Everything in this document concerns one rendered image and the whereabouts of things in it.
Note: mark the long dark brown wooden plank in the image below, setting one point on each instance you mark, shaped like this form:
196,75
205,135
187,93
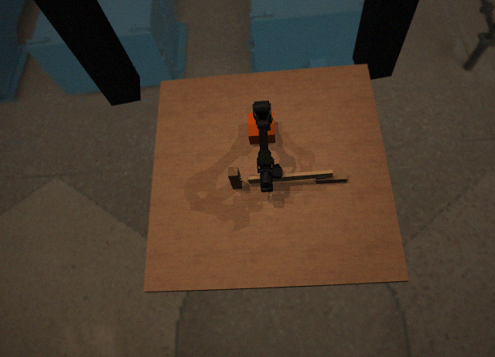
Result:
295,176

